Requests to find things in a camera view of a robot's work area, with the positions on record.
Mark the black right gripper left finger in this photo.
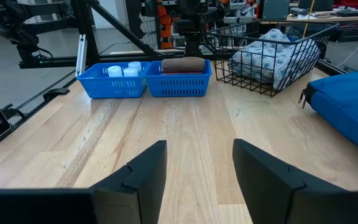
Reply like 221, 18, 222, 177
90, 139, 168, 224

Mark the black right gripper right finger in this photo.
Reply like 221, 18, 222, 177
232, 138, 354, 224

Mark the small clear plastic cup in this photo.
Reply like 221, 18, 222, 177
107, 65, 123, 78
123, 67, 139, 78
127, 60, 142, 72

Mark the pink bandage roll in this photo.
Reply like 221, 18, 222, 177
162, 72, 203, 76

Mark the grey striped patterned cloth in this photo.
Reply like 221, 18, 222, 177
228, 28, 321, 91

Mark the blue plastic basket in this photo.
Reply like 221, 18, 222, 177
76, 61, 151, 100
144, 59, 213, 98

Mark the blue zippered pouch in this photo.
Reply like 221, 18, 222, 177
298, 68, 358, 162

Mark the white aluminium bar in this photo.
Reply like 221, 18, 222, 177
75, 34, 88, 78

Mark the orange background equipment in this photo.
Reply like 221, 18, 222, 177
157, 4, 173, 50

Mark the wooden background desk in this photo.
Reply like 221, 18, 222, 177
258, 12, 358, 72

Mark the grey background box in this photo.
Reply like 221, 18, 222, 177
262, 0, 291, 20

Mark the black wire basket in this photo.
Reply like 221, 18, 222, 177
206, 20, 340, 98

